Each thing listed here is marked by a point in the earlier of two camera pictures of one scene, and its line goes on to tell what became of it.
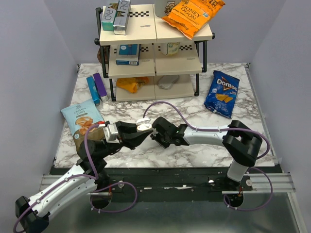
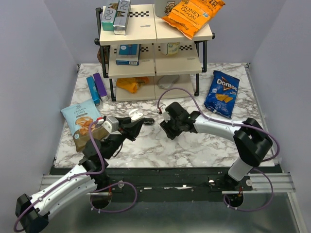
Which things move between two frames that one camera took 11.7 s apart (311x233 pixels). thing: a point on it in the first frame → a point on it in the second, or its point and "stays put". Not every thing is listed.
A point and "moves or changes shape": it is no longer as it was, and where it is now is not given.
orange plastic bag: (131, 84) stays put
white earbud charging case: (144, 124) moves or changes shape
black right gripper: (155, 136) → (170, 133)
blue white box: (128, 54) stays put
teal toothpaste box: (108, 16) stays put
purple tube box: (100, 87) stays put
